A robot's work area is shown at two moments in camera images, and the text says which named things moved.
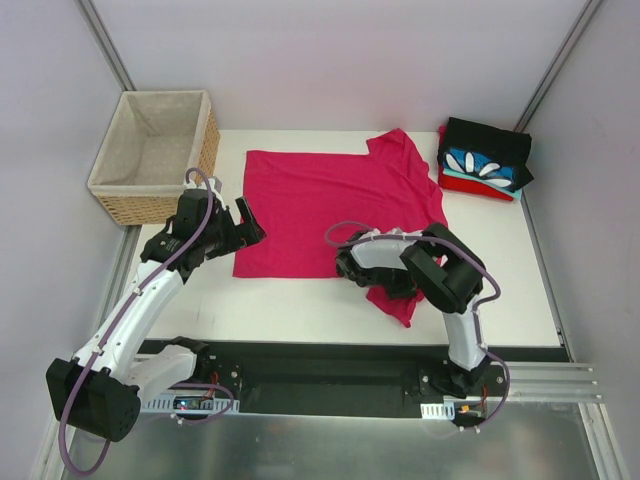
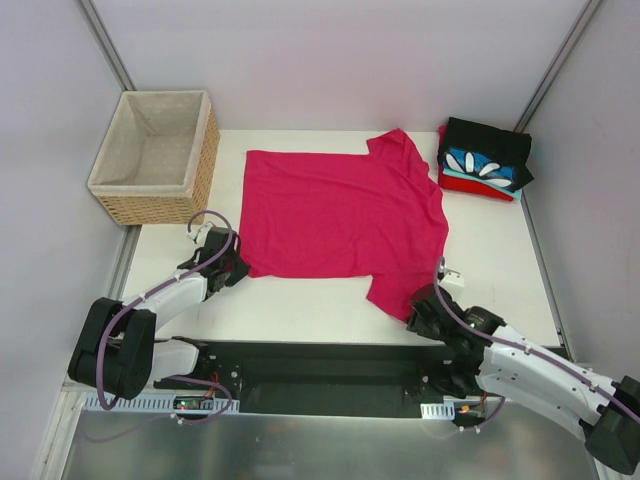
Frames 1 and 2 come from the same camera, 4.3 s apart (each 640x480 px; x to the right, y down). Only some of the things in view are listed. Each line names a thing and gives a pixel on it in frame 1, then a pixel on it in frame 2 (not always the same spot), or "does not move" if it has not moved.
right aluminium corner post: [576, 34] does not move
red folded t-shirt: [468, 186] does not move
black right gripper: [355, 267] -> [426, 316]
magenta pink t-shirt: [306, 202] does not move
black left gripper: [232, 232] -> [228, 267]
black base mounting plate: [348, 378] does not move
